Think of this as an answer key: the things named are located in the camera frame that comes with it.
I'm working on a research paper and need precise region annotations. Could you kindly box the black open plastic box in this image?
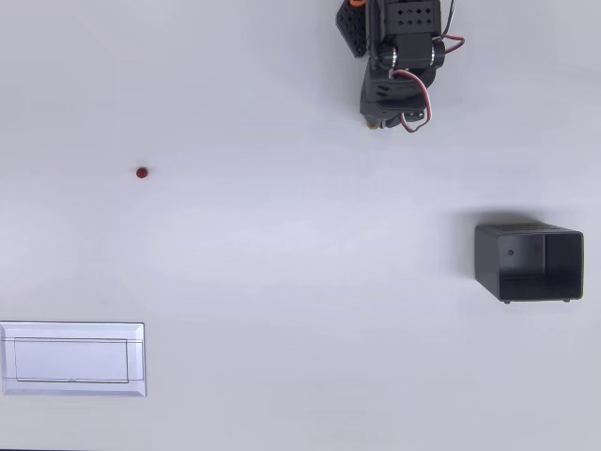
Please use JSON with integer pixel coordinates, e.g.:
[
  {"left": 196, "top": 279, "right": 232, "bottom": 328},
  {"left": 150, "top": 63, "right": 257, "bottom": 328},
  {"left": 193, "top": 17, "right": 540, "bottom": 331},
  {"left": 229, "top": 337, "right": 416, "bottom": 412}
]
[{"left": 473, "top": 223, "right": 586, "bottom": 305}]

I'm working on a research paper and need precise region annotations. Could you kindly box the red white servo cable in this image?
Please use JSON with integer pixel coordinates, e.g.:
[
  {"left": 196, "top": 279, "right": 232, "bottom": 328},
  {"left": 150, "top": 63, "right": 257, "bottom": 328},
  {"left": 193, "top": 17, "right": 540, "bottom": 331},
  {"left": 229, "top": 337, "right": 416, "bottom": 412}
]
[
  {"left": 433, "top": 34, "right": 467, "bottom": 55},
  {"left": 389, "top": 69, "right": 433, "bottom": 134}
]

